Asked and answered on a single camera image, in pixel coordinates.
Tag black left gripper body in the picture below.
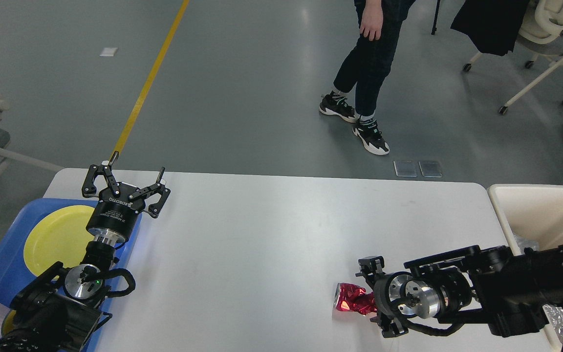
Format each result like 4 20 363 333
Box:
86 182 145 243

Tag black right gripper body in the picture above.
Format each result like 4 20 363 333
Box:
372 272 413 323

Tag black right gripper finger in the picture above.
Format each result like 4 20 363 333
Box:
356 256 385 289
369 313 409 338

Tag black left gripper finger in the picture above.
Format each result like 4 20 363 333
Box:
128 167 171 219
82 151 122 198

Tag crushed red soda can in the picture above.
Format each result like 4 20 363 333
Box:
333 283 377 316

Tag yellow plastic plate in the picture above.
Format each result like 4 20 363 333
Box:
23 205 94 277

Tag dark teal mug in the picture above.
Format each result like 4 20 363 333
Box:
1 309 16 337

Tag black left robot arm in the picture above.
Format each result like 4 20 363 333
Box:
0 152 171 352

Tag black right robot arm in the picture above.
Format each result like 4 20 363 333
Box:
357 245 563 351

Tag left metal floor plate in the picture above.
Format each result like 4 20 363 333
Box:
393 160 418 178

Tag metal floor plate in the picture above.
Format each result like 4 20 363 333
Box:
393 160 418 178
418 160 444 178

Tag right metal floor plate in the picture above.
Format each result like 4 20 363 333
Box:
418 160 444 178

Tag blue plastic tray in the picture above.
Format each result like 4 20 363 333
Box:
0 198 143 352

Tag white plastic bin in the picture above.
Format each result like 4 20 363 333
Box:
487 184 563 352

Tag person in dark jeans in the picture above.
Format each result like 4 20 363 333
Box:
319 0 415 155

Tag black jacket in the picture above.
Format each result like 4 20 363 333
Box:
451 0 529 56

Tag white office chair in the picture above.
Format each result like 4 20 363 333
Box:
462 0 563 114

